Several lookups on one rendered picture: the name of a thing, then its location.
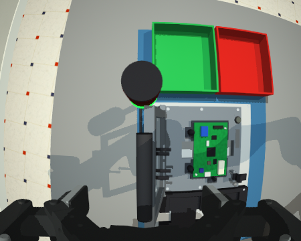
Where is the red bin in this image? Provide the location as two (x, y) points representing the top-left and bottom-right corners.
(214, 26), (274, 96)

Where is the green circuit board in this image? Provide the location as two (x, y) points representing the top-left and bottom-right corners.
(193, 123), (227, 177)

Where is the green bin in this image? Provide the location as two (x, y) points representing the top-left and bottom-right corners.
(152, 22), (219, 94)

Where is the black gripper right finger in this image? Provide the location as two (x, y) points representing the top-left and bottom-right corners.
(167, 185), (301, 241)

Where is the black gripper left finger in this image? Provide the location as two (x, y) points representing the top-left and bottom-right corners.
(0, 185), (120, 241)

